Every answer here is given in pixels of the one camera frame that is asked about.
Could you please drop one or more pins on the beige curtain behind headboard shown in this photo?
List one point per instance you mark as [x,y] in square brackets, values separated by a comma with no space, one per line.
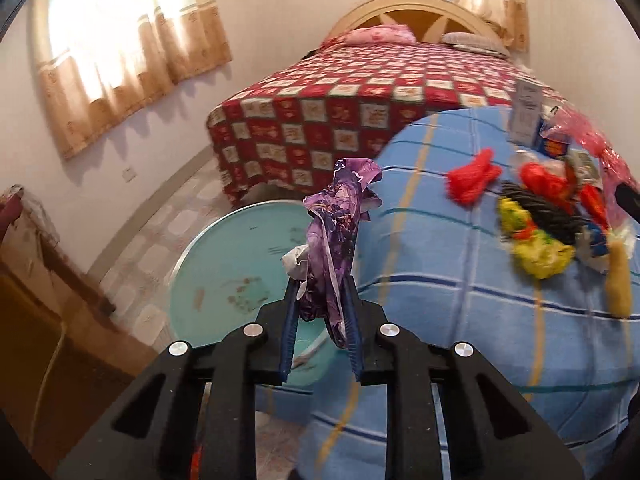
[510,10]

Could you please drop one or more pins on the purple printed wrapper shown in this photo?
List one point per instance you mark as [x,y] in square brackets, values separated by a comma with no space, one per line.
[330,240]

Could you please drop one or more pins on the blue white wrapper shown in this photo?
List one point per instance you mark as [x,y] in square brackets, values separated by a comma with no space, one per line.
[597,247]

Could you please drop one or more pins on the bed with red checked cover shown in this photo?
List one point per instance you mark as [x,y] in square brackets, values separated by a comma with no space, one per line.
[325,110]

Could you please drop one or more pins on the pink pillow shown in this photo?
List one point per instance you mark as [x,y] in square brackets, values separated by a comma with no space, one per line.
[372,35]

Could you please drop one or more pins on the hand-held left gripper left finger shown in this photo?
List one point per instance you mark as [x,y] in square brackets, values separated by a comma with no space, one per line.
[289,320]

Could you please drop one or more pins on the grey pillow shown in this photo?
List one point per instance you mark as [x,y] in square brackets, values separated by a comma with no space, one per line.
[475,42]

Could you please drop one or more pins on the blue striped blanket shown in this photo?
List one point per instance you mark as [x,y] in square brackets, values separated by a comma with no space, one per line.
[440,280]

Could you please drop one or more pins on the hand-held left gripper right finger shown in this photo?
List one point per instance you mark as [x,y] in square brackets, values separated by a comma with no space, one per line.
[352,320]

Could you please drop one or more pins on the teal plastic basin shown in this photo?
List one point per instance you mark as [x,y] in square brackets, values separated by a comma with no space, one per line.
[225,270]

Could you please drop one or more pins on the white wall socket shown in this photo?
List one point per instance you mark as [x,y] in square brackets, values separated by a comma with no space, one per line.
[130,174]

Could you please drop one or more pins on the cream wooden headboard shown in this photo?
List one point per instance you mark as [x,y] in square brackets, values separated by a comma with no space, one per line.
[400,5]

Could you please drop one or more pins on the pink transparent plastic bag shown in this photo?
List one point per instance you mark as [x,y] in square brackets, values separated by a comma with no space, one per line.
[595,135]

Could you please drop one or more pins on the silver foil wrapper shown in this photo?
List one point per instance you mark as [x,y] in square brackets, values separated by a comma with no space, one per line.
[582,167]

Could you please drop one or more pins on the brown wooden furniture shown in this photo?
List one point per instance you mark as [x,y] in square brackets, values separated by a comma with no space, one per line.
[30,320]

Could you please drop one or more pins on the tall grey carton box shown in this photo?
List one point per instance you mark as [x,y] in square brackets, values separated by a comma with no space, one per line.
[525,110]

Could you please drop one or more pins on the tan fuzzy object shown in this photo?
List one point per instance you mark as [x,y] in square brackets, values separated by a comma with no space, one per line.
[619,280]

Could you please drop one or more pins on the blue white carton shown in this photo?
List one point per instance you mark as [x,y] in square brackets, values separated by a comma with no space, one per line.
[557,142]

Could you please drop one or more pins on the beige side window curtain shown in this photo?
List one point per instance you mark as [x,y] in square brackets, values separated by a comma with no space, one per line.
[125,35]

